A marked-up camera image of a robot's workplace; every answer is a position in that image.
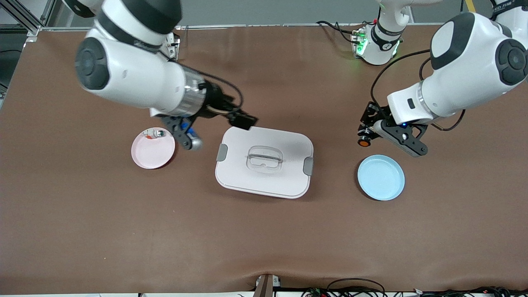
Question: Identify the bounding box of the black switch with orange button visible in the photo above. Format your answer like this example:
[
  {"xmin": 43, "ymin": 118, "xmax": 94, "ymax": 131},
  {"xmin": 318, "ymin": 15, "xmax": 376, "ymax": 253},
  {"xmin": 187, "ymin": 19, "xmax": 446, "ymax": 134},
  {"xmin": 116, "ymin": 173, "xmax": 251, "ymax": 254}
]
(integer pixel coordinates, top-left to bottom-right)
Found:
[{"xmin": 357, "ymin": 127, "xmax": 373, "ymax": 148}]

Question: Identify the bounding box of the white lidded storage box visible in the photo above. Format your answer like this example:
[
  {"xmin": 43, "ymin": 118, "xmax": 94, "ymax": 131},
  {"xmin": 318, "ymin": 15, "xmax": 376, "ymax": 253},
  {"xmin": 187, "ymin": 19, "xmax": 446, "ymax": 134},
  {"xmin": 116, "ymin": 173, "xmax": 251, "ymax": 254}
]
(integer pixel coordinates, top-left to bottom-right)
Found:
[{"xmin": 215, "ymin": 125, "xmax": 314, "ymax": 199}]

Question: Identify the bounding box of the light blue round plate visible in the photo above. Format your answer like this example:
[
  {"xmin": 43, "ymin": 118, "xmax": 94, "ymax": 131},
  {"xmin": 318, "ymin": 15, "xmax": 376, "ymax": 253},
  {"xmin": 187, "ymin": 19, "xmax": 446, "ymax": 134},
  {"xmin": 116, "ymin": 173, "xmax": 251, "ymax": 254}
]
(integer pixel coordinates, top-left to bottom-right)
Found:
[{"xmin": 357, "ymin": 155, "xmax": 405, "ymax": 201}]

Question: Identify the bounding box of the pink round plate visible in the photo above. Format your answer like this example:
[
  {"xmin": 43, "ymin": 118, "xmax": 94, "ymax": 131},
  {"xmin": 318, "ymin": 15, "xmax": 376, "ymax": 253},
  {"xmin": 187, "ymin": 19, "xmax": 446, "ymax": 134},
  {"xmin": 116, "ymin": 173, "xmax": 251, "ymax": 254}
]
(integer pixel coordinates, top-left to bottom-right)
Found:
[{"xmin": 131, "ymin": 127, "xmax": 176, "ymax": 170}]

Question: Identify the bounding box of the metal table edge strip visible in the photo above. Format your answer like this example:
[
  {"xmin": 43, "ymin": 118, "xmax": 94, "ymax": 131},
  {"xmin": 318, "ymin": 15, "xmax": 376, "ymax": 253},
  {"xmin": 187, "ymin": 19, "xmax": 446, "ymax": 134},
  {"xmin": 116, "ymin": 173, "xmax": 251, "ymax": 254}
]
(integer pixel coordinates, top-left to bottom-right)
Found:
[{"xmin": 39, "ymin": 23, "xmax": 495, "ymax": 31}]

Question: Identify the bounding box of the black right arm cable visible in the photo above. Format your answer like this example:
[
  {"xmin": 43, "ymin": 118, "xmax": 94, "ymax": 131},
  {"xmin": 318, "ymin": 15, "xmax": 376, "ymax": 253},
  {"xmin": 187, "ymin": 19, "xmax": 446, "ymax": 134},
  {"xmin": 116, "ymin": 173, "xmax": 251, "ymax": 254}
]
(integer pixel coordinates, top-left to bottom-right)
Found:
[{"xmin": 194, "ymin": 72, "xmax": 244, "ymax": 117}]

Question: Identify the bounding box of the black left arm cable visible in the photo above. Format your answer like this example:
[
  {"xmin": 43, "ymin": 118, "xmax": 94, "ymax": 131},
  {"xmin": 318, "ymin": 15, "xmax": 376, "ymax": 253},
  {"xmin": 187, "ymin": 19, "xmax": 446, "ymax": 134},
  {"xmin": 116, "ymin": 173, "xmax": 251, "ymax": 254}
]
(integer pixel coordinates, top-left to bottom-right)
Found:
[{"xmin": 370, "ymin": 49, "xmax": 467, "ymax": 132}]

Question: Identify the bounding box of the black cable at arm base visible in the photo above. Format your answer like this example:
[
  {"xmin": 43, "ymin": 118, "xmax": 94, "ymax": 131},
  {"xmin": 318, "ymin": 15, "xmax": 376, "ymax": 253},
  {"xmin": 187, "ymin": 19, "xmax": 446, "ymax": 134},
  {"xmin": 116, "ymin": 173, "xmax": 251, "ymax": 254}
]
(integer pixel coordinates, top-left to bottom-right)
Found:
[{"xmin": 316, "ymin": 20, "xmax": 363, "ymax": 44}]

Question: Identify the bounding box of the black cable bundle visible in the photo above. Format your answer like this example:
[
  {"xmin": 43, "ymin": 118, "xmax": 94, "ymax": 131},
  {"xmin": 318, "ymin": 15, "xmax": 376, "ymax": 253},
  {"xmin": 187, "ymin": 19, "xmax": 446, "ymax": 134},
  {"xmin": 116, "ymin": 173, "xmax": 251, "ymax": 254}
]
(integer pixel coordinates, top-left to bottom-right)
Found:
[{"xmin": 301, "ymin": 278, "xmax": 528, "ymax": 297}]

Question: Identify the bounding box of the metal table edge bracket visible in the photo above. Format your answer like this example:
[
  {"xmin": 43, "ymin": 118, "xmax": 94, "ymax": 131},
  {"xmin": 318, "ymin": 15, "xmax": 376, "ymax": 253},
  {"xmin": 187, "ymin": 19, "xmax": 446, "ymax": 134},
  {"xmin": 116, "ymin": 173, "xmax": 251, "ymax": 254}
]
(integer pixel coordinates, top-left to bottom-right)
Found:
[{"xmin": 252, "ymin": 273, "xmax": 282, "ymax": 297}]

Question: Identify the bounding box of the aluminium frame profile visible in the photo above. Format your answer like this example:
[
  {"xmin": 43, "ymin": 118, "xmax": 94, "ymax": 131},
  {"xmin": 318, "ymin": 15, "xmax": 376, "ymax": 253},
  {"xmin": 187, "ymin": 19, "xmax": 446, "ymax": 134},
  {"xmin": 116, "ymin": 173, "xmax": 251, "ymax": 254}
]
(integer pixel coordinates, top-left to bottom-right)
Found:
[{"xmin": 0, "ymin": 0, "xmax": 58, "ymax": 42}]

